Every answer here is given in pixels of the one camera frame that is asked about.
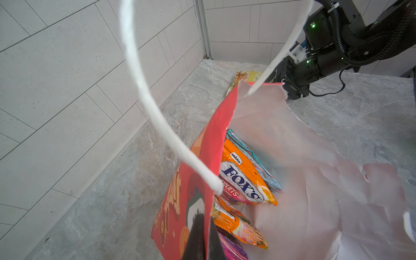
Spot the right aluminium corner post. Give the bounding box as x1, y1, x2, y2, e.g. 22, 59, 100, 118
194, 0, 212, 60

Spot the purple pink candy packet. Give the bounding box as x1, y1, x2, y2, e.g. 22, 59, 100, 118
217, 227, 249, 260

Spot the teal candy packet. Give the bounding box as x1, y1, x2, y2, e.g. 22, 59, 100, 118
226, 129, 283, 193

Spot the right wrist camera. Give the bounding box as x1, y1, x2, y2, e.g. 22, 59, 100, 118
288, 41, 307, 64

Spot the red paper gift bag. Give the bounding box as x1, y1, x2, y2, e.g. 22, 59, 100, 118
118, 0, 416, 260

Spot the yellow snack packet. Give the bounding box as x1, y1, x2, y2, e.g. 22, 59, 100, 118
225, 71, 263, 96

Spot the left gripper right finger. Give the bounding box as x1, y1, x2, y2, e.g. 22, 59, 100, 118
208, 219, 226, 260

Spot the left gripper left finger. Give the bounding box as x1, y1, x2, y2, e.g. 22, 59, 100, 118
182, 213, 206, 260

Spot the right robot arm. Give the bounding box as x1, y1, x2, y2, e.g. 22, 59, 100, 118
266, 1, 416, 100

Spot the orange Fox's candy packet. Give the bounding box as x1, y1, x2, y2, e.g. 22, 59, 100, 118
219, 138, 278, 206

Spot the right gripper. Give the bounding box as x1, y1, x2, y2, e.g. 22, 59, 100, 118
275, 48, 352, 100

